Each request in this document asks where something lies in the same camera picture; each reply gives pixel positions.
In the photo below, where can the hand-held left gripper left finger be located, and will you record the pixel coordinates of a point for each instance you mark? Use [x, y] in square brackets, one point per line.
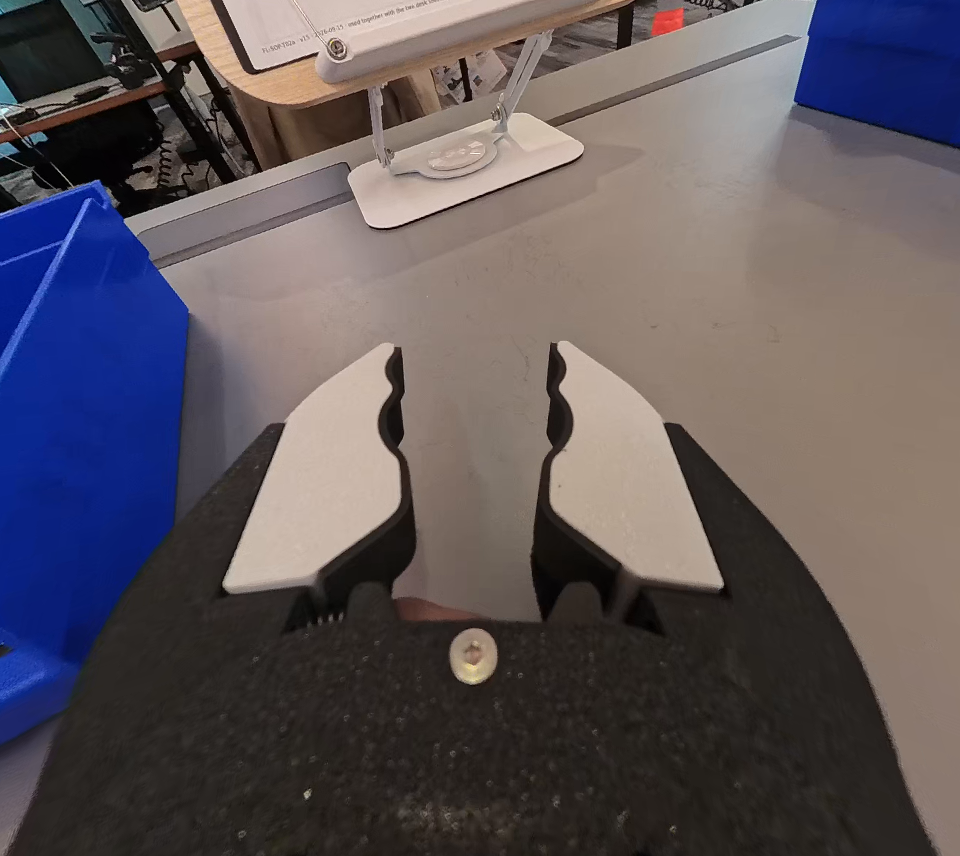
[322, 496]

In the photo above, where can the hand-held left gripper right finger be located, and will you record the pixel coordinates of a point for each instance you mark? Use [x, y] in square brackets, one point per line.
[630, 496]

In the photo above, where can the blue storage bin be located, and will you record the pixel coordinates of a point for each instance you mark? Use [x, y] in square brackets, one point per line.
[90, 421]
[877, 46]

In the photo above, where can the wooden document stand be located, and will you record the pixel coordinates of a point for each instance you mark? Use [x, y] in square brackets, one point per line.
[517, 155]

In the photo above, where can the black tripod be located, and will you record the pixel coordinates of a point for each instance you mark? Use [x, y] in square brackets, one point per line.
[127, 65]

